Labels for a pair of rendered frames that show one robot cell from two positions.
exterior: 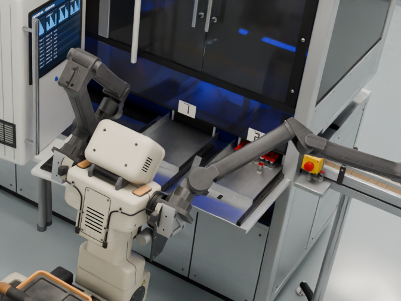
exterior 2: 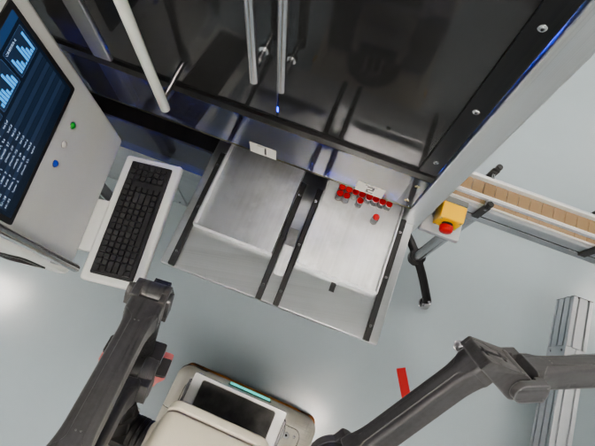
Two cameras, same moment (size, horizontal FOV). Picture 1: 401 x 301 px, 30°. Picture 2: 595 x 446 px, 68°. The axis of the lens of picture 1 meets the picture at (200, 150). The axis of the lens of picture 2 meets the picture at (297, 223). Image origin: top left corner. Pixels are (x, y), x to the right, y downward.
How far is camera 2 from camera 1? 2.20 m
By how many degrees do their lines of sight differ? 39
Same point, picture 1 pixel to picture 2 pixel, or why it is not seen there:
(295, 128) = (494, 378)
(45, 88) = (43, 193)
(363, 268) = not seen: hidden behind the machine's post
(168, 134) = (243, 173)
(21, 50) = not seen: outside the picture
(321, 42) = (517, 121)
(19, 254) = not seen: hidden behind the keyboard
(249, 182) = (364, 245)
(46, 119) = (70, 210)
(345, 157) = (571, 386)
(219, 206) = (335, 307)
